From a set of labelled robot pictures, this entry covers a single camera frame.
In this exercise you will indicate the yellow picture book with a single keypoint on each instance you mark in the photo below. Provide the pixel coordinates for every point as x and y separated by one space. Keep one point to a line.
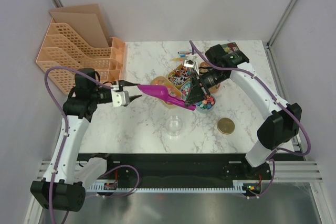
230 47

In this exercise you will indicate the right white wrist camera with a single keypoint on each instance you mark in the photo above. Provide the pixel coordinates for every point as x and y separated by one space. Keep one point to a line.
191 64

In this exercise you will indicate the magenta plastic scoop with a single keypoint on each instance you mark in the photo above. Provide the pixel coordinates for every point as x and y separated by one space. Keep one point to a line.
161 92

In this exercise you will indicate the peach plastic file organizer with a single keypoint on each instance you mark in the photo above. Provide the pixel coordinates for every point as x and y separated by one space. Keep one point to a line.
77 38

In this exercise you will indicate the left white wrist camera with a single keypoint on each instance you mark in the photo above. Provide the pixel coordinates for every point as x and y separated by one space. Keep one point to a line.
119 98

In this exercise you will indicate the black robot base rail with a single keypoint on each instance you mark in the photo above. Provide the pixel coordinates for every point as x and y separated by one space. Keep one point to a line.
180 170

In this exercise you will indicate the gold round jar lid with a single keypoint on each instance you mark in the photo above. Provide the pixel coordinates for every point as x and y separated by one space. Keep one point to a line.
226 126

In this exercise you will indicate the orange pen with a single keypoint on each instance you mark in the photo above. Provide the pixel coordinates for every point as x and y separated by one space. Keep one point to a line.
181 57

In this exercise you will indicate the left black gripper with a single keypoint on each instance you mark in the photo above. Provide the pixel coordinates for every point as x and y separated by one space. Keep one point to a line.
124 83

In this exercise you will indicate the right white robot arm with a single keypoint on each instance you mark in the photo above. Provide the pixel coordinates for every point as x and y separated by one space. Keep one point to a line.
281 119

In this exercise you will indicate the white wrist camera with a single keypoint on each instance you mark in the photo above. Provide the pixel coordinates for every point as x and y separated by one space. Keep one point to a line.
191 64
119 98

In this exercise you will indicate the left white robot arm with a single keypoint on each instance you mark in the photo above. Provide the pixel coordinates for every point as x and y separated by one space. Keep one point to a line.
61 186

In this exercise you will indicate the white slotted cable duct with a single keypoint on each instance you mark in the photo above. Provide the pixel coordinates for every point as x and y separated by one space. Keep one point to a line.
105 186

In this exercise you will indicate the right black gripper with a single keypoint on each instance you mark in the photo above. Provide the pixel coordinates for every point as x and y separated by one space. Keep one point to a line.
197 92

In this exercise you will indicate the tan tray of lollipops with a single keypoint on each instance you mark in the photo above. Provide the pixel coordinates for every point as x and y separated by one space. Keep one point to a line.
179 76

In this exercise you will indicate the tan tray of star gummies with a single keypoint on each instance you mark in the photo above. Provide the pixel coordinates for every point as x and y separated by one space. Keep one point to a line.
173 91

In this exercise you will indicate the blue tray of pastel candies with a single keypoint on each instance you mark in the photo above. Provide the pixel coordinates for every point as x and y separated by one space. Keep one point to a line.
204 106

